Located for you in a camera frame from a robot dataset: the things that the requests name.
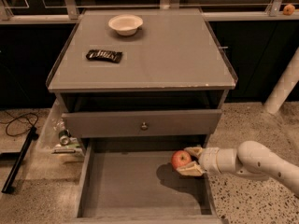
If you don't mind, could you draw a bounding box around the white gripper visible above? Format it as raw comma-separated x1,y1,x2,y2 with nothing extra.
177,147,221,176

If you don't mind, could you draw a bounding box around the red apple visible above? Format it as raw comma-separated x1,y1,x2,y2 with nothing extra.
171,150,192,169

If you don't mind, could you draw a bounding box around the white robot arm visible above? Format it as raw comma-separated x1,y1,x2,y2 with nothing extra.
171,141,299,197

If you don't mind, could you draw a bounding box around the brass drawer knob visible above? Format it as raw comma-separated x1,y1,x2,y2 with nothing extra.
140,122,149,131

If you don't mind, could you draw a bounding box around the grey drawer cabinet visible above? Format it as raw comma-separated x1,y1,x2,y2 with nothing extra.
47,9,237,147

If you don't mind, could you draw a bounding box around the open grey middle drawer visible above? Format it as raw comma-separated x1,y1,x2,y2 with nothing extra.
75,138,223,224

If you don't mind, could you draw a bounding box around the grey top drawer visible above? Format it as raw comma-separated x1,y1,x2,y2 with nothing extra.
62,109,221,138

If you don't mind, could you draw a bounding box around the white table leg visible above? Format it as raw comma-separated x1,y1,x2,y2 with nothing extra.
264,48,299,114

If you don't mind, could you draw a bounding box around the green soda can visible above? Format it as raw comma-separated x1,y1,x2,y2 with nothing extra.
59,130,70,146

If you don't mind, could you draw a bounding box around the black candy bar wrapper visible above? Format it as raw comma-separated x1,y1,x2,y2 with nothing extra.
86,49,122,63

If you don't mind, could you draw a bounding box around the clear plastic bin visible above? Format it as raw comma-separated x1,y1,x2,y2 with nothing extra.
36,101,84,162

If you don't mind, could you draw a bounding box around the white paper bowl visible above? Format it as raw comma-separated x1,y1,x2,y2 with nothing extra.
108,14,143,36

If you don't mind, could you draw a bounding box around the metal window railing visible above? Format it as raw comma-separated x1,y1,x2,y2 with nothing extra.
0,0,299,24

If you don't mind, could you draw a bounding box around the black floor stand bar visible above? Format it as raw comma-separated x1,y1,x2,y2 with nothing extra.
1,127,38,194

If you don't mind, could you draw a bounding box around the black cable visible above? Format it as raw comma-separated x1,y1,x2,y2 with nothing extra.
0,109,39,138

